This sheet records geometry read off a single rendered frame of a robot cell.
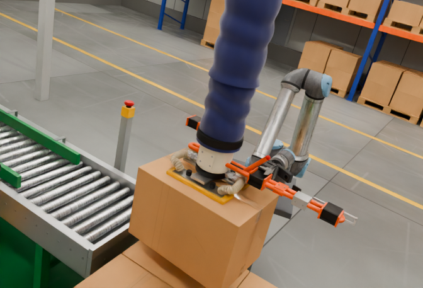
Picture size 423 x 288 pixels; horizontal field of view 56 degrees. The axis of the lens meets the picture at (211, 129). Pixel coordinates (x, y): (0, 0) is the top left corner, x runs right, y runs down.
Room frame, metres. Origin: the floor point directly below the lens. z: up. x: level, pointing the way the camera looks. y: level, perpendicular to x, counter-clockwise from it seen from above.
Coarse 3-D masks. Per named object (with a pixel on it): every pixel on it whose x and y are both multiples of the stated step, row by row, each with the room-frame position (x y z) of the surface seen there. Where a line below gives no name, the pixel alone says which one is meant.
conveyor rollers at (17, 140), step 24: (0, 144) 2.48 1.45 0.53; (24, 144) 2.56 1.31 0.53; (24, 168) 2.26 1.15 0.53; (48, 168) 2.33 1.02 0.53; (72, 168) 2.41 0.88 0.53; (24, 192) 1.99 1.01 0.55; (48, 192) 2.05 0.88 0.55; (72, 192) 2.11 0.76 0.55; (96, 192) 2.17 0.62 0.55; (120, 192) 2.23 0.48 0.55; (72, 216) 1.88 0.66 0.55; (96, 216) 1.93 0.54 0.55; (120, 216) 1.99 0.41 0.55
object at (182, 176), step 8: (184, 168) 1.78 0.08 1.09; (176, 176) 1.69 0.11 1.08; (184, 176) 1.69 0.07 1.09; (192, 184) 1.65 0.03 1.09; (200, 184) 1.66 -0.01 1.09; (208, 184) 1.67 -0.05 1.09; (200, 192) 1.62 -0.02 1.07; (208, 192) 1.61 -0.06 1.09; (216, 192) 1.62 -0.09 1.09; (216, 200) 1.58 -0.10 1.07; (224, 200) 1.57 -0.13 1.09
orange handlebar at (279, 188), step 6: (192, 144) 1.83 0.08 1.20; (198, 144) 1.84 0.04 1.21; (198, 150) 1.78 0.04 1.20; (234, 162) 1.74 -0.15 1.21; (234, 168) 1.68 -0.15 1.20; (246, 174) 1.65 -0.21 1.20; (270, 180) 1.64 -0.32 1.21; (270, 186) 1.59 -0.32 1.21; (276, 186) 1.59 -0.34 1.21; (282, 186) 1.60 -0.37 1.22; (288, 186) 1.61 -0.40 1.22; (276, 192) 1.58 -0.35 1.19; (282, 192) 1.56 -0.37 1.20; (288, 192) 1.59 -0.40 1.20; (294, 192) 1.58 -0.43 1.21; (312, 204) 1.51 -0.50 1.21; (318, 204) 1.53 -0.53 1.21; (318, 210) 1.48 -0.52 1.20; (342, 216) 1.47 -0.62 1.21
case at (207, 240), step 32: (160, 160) 1.84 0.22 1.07; (160, 192) 1.64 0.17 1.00; (192, 192) 1.61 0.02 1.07; (256, 192) 1.74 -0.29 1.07; (160, 224) 1.63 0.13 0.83; (192, 224) 1.54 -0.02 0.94; (224, 224) 1.46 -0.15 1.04; (256, 224) 1.60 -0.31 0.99; (192, 256) 1.52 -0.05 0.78; (224, 256) 1.44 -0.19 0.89; (256, 256) 1.73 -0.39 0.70
